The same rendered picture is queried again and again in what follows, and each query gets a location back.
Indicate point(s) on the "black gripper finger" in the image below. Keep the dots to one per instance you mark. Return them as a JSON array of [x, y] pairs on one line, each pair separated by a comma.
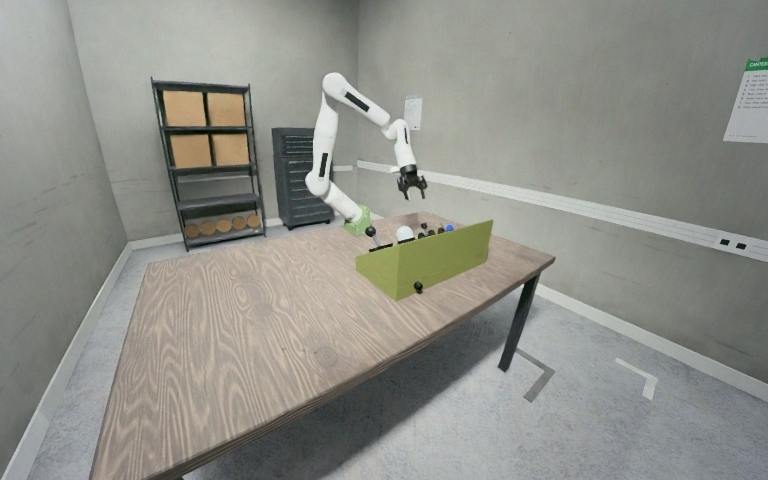
[[403, 187], [422, 190]]

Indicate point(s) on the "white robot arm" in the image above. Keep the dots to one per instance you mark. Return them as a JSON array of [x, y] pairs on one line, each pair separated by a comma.
[[335, 86]]

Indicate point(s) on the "olive green control console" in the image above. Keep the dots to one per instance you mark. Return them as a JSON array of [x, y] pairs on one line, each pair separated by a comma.
[[404, 269]]

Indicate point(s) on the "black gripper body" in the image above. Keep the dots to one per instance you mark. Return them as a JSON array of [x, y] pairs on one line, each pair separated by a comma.
[[409, 171]]

